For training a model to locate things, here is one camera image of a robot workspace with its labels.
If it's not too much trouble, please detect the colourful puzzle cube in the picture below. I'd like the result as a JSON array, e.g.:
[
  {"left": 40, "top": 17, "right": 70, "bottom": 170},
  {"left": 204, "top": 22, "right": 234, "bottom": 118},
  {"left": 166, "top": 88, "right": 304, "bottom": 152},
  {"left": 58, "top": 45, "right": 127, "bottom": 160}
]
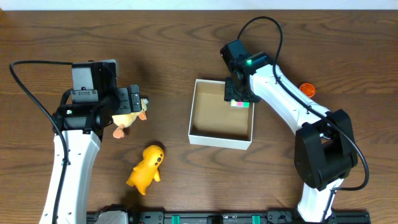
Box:
[{"left": 230, "top": 100, "right": 250, "bottom": 108}]

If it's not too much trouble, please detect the plush yellow duck toy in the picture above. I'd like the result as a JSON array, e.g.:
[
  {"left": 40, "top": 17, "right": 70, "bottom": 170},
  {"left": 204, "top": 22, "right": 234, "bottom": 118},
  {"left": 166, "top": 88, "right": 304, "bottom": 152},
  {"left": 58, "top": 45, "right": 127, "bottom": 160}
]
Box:
[{"left": 112, "top": 98, "right": 149, "bottom": 139}]

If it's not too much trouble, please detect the orange round spinner toy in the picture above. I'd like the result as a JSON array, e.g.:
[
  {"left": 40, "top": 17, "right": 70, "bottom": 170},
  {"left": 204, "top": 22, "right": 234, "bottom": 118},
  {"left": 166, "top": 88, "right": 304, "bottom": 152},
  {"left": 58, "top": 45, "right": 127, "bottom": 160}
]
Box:
[{"left": 299, "top": 82, "right": 316, "bottom": 98}]

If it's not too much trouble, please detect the orange rubber penguin toy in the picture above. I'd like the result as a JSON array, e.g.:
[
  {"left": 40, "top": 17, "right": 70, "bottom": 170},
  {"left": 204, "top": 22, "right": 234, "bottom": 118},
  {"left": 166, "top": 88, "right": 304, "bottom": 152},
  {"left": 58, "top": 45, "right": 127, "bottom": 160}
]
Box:
[{"left": 126, "top": 145, "right": 165, "bottom": 195}]

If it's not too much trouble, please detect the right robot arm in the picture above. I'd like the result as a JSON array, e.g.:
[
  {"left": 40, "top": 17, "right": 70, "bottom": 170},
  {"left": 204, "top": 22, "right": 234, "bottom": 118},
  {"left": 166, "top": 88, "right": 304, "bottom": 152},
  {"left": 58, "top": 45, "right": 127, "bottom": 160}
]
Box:
[{"left": 220, "top": 40, "right": 358, "bottom": 222}]

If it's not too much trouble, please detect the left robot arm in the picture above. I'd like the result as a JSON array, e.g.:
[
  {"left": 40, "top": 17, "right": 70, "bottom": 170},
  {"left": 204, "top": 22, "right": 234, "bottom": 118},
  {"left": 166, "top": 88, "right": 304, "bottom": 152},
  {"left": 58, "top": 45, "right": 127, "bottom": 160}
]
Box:
[{"left": 40, "top": 89, "right": 103, "bottom": 223}]

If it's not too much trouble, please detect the white cardboard box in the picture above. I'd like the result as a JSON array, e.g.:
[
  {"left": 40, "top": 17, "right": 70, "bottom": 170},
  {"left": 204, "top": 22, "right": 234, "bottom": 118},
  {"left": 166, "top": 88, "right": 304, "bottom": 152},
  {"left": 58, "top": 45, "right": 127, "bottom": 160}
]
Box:
[{"left": 188, "top": 79, "right": 254, "bottom": 150}]

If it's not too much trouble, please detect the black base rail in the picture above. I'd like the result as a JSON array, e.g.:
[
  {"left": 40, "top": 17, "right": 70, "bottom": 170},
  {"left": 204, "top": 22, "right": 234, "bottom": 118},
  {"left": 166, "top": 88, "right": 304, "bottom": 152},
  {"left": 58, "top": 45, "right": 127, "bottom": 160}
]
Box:
[{"left": 86, "top": 203, "right": 371, "bottom": 224}]

